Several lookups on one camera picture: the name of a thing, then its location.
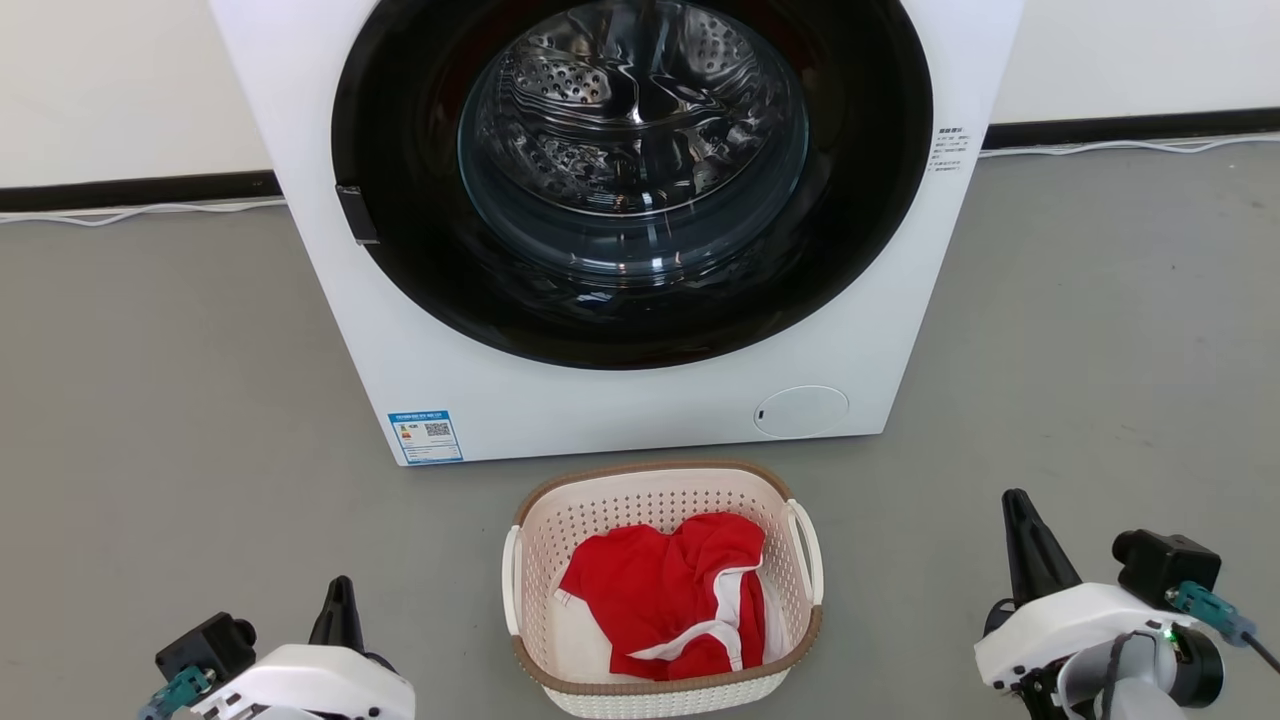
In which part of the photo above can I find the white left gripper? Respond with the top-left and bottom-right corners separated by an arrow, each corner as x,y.
190,576 -> 416,720

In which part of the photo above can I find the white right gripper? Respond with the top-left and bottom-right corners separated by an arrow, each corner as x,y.
975,489 -> 1201,693

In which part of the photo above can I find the cream perforated laundry basket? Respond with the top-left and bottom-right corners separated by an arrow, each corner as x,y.
501,460 -> 825,719

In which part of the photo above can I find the blue energy label sticker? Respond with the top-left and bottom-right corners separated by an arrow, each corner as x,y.
388,410 -> 464,465

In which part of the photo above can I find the round white filter cover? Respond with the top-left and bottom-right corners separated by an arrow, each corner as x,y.
753,385 -> 850,439

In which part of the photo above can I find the red garment with white trim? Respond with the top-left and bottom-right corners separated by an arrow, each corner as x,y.
555,512 -> 769,682

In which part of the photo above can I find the white front-load washing machine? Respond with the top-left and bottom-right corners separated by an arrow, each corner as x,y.
208,0 -> 1026,467

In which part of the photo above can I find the black baseboard strip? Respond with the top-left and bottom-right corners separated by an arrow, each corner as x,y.
0,170 -> 283,213
983,107 -> 1280,151

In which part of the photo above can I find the round black glass washer door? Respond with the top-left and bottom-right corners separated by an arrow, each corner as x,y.
331,0 -> 935,371

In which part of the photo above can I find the teal left camera cable plug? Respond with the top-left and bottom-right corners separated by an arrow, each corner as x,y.
138,667 -> 216,720

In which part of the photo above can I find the teal camera cable plug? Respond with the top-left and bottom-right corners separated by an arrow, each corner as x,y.
1165,582 -> 1280,673
138,667 -> 216,720

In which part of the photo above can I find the teal right camera cable plug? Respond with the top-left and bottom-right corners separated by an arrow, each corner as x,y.
1165,582 -> 1280,673

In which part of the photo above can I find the grey door handle patch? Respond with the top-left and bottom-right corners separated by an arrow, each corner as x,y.
335,185 -> 381,246

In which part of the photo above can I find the white floor cable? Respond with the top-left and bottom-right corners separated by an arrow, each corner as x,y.
0,197 -> 288,227
980,134 -> 1280,159

